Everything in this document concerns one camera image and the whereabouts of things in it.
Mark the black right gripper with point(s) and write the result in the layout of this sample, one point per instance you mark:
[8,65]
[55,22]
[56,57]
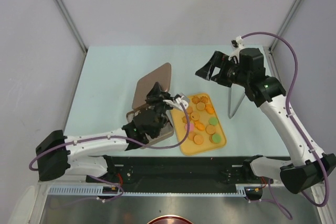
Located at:
[206,72]

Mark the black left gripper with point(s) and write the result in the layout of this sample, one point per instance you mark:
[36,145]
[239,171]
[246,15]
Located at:
[156,95]

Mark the metal tongs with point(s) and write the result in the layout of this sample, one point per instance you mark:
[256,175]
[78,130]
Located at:
[235,99]

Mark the rose gold cookie tin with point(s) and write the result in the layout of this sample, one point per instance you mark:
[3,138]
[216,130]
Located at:
[130,130]

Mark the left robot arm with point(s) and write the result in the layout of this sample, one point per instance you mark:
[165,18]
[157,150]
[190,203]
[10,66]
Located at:
[58,155]

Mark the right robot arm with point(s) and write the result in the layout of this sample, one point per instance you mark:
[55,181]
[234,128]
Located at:
[309,164]

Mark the orange fish cookie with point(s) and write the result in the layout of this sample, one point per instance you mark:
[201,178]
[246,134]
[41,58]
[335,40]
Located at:
[199,125]
[209,109]

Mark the flower butter cookie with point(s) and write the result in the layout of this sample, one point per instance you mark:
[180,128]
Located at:
[189,110]

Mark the tan sandwich cookie spotted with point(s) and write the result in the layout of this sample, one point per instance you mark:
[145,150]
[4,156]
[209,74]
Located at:
[195,116]

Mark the green macaron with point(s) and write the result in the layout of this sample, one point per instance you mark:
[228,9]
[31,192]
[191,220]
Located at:
[213,121]
[216,138]

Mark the pink sandwich cookie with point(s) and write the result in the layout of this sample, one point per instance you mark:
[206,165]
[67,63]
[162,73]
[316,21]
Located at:
[191,126]

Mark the yellow plastic tray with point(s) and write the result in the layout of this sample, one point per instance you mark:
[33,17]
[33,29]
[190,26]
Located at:
[206,133]

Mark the red round object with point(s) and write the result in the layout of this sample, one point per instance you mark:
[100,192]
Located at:
[170,219]

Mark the white cable duct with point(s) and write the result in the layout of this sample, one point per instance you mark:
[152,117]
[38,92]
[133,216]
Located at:
[109,191]

